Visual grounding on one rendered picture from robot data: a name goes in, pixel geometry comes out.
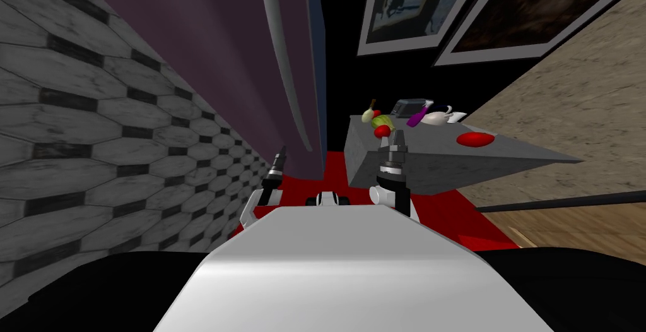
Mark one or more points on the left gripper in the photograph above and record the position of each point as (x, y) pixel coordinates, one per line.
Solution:
(279, 161)

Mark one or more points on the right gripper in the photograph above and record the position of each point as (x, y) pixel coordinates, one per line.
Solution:
(392, 158)

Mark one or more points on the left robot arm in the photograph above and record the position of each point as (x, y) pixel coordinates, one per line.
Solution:
(250, 212)

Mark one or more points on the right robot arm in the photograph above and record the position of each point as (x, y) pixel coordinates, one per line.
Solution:
(387, 194)

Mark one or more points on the red apple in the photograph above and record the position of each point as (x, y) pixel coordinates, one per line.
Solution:
(382, 131)

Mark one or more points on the green yellow vegetable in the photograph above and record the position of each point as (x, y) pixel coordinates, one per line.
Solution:
(382, 120)

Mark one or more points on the purple spray bottle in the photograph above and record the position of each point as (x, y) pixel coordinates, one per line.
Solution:
(418, 117)

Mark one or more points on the pale green pear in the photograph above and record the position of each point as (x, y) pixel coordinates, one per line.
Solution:
(368, 114)

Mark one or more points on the grey toaster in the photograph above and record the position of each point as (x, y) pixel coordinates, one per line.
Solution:
(406, 107)

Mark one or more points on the white kettle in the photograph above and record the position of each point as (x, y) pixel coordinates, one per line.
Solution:
(435, 117)

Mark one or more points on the grey kitchen counter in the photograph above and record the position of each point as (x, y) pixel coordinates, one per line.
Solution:
(439, 168)

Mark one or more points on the red plate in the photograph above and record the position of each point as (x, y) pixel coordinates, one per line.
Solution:
(475, 139)

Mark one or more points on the red rug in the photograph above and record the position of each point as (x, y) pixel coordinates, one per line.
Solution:
(449, 218)

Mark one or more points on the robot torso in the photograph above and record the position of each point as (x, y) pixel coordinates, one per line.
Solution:
(333, 266)

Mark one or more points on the purple fridge door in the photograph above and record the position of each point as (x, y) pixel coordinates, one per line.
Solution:
(212, 59)

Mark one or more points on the blue yellow framed picture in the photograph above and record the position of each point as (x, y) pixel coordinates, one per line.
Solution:
(414, 6)

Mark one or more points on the dark brown framed picture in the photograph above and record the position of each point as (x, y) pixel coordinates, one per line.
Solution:
(535, 11)

